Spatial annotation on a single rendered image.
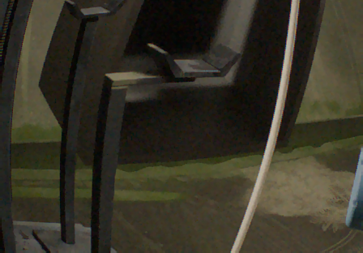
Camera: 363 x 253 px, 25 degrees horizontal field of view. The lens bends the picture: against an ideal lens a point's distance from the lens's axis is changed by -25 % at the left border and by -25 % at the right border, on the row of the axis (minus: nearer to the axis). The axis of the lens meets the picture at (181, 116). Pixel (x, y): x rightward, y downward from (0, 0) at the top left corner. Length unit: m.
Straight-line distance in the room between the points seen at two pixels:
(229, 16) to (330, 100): 1.24
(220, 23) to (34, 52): 0.74
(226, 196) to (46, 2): 0.95
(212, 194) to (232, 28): 0.71
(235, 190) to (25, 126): 0.79
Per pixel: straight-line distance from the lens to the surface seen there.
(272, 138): 1.68
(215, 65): 0.84
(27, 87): 3.05
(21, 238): 1.09
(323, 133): 3.77
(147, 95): 2.54
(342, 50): 3.98
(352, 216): 1.33
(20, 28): 0.80
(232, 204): 3.15
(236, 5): 2.65
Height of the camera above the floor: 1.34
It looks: 20 degrees down
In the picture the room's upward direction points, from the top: 10 degrees clockwise
